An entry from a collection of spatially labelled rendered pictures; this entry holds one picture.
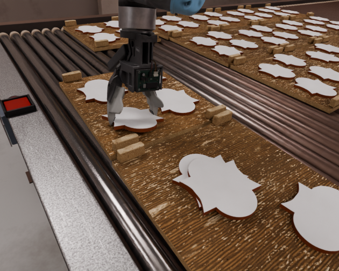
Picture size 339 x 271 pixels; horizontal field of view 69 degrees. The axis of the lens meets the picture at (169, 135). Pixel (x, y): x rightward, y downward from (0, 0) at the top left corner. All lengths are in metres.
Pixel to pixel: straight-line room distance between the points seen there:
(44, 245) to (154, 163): 1.15
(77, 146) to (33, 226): 1.11
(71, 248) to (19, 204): 1.39
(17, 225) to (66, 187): 1.21
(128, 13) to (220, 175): 0.35
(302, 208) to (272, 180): 0.08
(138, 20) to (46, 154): 0.35
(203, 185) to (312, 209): 0.19
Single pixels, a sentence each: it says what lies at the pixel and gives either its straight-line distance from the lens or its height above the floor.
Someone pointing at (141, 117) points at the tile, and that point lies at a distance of 0.62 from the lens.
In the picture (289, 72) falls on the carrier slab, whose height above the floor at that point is 0.95.
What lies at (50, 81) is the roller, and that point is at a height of 0.92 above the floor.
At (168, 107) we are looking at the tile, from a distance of 0.69.
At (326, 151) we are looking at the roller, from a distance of 0.72.
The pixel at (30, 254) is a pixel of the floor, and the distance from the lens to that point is 1.59.
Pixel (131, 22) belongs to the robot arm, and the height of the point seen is 1.18.
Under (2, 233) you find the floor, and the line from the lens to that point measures 1.72.
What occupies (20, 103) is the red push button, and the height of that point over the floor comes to 0.93.
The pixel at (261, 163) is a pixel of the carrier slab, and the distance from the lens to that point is 0.58.
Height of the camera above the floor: 1.29
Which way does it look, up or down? 37 degrees down
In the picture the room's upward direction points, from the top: 4 degrees clockwise
